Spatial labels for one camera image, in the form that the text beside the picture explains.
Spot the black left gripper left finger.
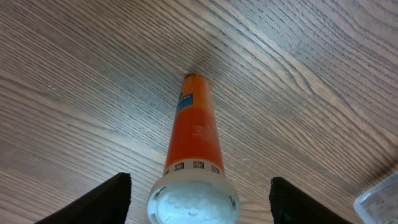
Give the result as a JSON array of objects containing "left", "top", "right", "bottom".
[{"left": 37, "top": 172, "right": 131, "bottom": 224}]

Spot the clear plastic container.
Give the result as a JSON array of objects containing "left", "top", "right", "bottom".
[{"left": 354, "top": 172, "right": 398, "bottom": 224}]

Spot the orange tube white cap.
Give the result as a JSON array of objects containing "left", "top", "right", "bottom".
[{"left": 147, "top": 73, "right": 239, "bottom": 224}]

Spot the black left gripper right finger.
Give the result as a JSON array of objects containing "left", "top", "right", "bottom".
[{"left": 269, "top": 177, "right": 349, "bottom": 224}]

